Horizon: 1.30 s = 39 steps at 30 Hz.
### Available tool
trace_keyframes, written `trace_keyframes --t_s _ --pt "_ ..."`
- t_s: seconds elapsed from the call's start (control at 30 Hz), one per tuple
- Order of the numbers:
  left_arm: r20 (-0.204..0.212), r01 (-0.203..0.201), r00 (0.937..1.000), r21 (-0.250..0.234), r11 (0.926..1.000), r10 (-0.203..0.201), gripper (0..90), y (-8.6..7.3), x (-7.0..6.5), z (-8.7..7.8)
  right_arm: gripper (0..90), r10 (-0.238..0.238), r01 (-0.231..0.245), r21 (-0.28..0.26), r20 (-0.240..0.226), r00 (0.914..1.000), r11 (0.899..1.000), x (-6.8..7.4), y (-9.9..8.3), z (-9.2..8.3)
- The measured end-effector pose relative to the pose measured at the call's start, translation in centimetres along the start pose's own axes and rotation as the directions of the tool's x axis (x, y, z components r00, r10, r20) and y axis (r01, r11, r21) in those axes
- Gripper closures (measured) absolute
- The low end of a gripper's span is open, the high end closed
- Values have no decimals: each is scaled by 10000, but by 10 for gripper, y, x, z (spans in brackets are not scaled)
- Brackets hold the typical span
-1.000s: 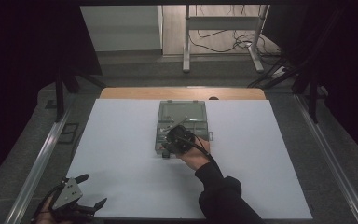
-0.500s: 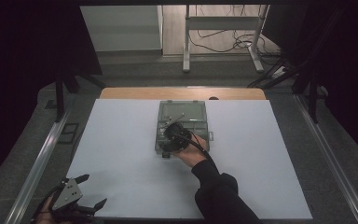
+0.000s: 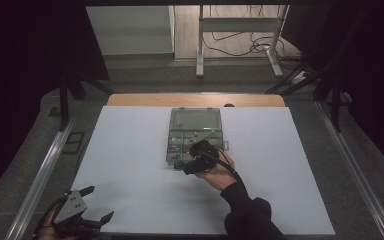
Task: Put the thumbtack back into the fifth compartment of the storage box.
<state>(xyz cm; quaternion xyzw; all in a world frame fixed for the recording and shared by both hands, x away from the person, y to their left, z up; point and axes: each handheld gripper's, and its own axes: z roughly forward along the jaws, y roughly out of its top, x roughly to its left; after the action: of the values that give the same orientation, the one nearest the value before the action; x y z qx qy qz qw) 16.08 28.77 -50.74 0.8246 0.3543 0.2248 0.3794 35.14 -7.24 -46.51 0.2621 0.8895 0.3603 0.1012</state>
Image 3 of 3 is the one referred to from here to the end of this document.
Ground clear grey compartment box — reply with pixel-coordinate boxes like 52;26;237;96
165;106;230;171

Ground person's right hand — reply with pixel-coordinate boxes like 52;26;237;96
195;151;238;192

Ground white metal desk frame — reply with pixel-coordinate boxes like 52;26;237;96
195;4;290;80

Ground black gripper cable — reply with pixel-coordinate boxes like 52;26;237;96
33;194;71;239
196;149;248;194

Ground white cabinet panel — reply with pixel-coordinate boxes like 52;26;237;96
86;5;176;57

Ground black floor cables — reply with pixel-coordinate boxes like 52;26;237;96
201;4;303;63

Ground person's left hand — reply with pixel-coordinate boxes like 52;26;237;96
32;211;68;240

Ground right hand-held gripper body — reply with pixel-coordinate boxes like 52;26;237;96
181;130;220;176

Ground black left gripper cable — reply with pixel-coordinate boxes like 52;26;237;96
33;194;71;239

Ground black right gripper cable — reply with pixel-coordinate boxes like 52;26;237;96
196;149;248;194

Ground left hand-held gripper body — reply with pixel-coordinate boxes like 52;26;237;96
51;189;103;240

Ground thin red wire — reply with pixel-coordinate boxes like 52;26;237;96
217;149;233;166

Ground aluminium rail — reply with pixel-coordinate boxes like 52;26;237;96
314;99;384;240
3;103;83;240

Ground white power strip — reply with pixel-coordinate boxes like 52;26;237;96
290;71;308;86

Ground white table cover sheet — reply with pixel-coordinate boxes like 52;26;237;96
70;105;336;236

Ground black metal stand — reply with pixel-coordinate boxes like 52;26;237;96
266;59;348;134
58;71;114;132

